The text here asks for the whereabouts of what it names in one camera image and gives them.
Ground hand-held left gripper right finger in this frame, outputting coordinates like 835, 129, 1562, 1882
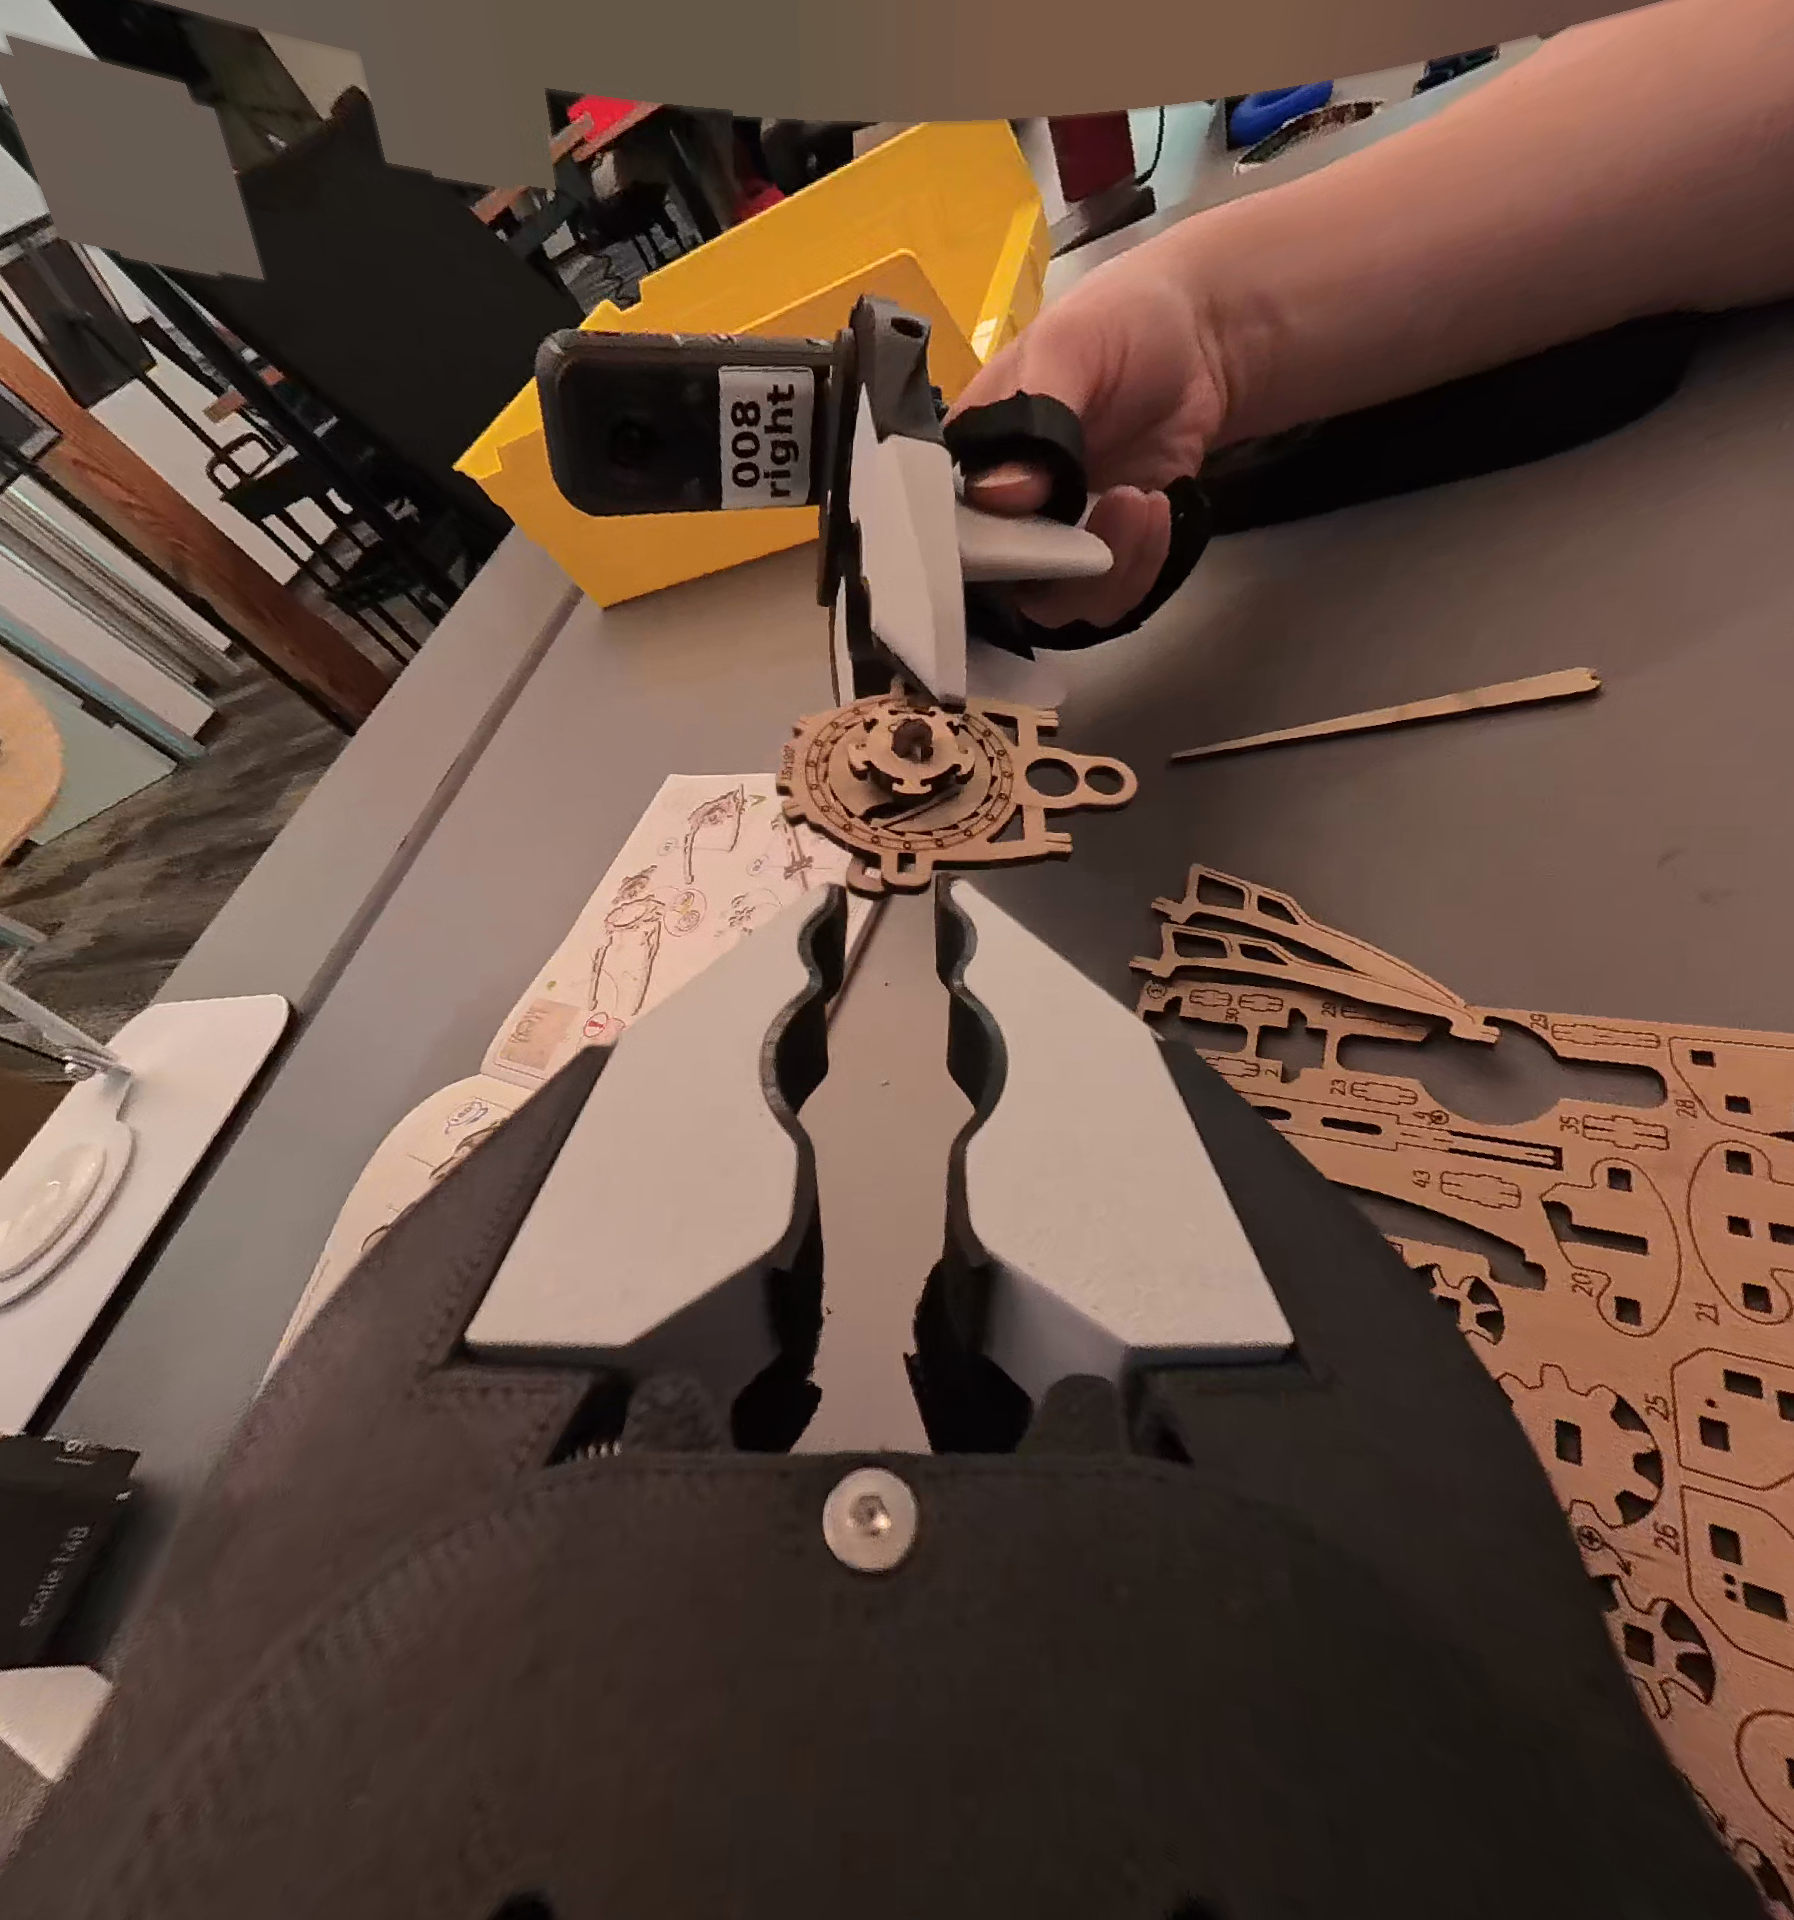
933, 880, 1299, 1392

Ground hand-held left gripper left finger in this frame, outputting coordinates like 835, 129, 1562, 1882
460, 881, 849, 1370

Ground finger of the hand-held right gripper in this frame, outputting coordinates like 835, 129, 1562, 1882
843, 397, 976, 710
954, 493, 1117, 587

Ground round wooden gear model assembly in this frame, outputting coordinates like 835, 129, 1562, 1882
776, 690, 1141, 902

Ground person's right forearm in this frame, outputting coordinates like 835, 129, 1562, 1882
1204, 20, 1794, 449

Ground black model kit box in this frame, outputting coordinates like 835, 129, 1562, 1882
0, 1422, 140, 1680

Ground person's right hand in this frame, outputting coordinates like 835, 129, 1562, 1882
947, 238, 1246, 631

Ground paper instruction booklet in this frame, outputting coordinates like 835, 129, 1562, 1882
282, 774, 898, 1352

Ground yellow plastic bin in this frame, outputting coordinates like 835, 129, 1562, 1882
452, 117, 1056, 610

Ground black metal chairs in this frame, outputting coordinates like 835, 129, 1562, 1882
200, 337, 515, 669

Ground thin pointed wooden stick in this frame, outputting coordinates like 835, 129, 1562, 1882
1168, 667, 1604, 764

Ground wooden part sheet with long cutouts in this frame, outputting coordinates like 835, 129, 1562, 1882
1130, 864, 1794, 1352

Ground white stand base with lens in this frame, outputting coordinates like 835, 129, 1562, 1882
0, 989, 293, 1437

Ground wooden part sheet with gears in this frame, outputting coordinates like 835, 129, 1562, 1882
1384, 1049, 1794, 1920

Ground round wooden table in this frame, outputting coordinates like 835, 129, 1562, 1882
0, 628, 71, 909

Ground white box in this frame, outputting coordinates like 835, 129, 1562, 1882
0, 1662, 115, 1787

